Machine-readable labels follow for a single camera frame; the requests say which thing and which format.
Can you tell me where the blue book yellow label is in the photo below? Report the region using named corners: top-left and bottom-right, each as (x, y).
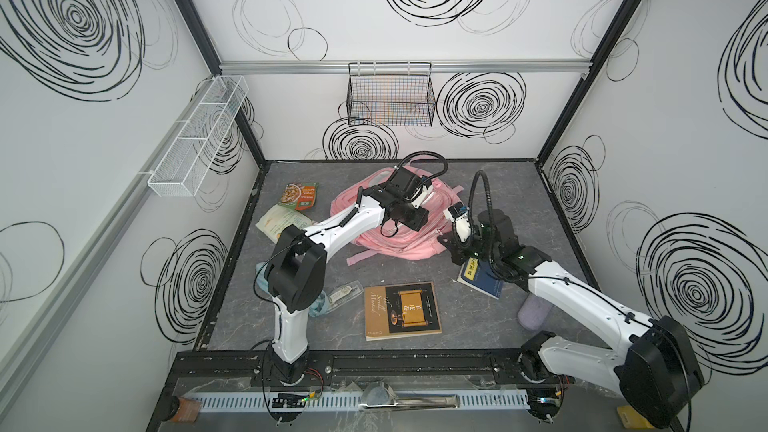
top-left (457, 257), bottom-right (504, 300)

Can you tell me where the pink student backpack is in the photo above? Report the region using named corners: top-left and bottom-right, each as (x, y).
top-left (324, 164), bottom-right (466, 267)

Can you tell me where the brown and black book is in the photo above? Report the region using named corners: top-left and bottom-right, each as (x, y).
top-left (364, 282), bottom-right (442, 342)

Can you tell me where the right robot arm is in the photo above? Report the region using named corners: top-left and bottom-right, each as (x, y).
top-left (439, 203), bottom-right (704, 431)

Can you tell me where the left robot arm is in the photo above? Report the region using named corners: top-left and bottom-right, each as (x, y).
top-left (265, 166), bottom-right (434, 385)

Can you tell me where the lilac glasses case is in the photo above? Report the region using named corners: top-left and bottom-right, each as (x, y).
top-left (517, 293), bottom-right (554, 332)

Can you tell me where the orange green food packet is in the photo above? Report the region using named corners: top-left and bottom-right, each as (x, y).
top-left (278, 183), bottom-right (318, 211)

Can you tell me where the clear plastic packet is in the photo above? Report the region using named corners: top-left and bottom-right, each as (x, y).
top-left (327, 281), bottom-right (364, 312)

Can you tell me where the white green spout pouch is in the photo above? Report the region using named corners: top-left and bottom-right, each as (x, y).
top-left (255, 205), bottom-right (314, 244)

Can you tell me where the light blue pencil pouch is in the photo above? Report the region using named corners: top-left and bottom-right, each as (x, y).
top-left (256, 262), bottom-right (330, 317)

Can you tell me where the yellow black button box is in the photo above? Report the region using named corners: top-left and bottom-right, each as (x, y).
top-left (616, 405), bottom-right (654, 430)

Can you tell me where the brown black button box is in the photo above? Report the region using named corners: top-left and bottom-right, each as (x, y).
top-left (158, 396), bottom-right (202, 423)

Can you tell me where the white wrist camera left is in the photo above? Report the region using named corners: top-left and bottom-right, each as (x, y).
top-left (410, 185), bottom-right (433, 208)

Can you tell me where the black wire wall basket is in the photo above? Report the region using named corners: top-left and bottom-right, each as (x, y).
top-left (345, 61), bottom-right (437, 127)

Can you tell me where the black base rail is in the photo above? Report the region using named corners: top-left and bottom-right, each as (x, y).
top-left (167, 348), bottom-right (575, 388)

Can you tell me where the white slotted cable duct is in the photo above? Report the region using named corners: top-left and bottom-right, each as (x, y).
top-left (184, 390), bottom-right (530, 414)

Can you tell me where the white mesh wall shelf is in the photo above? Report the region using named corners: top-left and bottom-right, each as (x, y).
top-left (148, 75), bottom-right (249, 198)

